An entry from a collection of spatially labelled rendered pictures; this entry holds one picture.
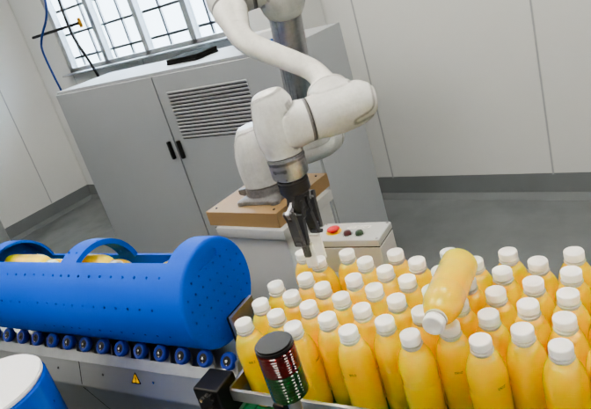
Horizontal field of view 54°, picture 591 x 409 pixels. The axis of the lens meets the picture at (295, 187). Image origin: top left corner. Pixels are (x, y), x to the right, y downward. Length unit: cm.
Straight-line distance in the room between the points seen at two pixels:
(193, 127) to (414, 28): 158
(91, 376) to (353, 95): 112
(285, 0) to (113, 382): 119
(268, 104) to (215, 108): 213
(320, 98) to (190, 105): 228
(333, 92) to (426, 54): 275
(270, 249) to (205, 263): 62
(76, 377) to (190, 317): 59
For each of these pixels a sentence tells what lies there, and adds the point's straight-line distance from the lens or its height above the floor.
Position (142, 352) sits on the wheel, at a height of 97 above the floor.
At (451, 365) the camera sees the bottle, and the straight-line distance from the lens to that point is 115.
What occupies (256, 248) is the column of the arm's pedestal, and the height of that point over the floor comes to 91.
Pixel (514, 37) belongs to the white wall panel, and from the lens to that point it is 384.
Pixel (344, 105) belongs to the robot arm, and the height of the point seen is 148.
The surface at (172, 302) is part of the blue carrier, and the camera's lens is 142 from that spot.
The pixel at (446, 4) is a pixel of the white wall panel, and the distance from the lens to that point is 392.
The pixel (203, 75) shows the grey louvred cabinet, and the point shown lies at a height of 138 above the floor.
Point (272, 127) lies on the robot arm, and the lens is 128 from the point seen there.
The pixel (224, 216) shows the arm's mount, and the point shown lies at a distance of 212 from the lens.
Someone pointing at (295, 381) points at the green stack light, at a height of 120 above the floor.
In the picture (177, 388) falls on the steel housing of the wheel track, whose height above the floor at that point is 87.
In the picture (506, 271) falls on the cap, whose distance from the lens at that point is 126.
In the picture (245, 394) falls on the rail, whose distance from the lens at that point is 134.
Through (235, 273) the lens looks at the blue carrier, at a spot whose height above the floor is 110.
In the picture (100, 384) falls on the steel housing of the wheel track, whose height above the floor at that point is 85.
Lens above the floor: 178
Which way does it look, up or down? 20 degrees down
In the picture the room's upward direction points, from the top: 17 degrees counter-clockwise
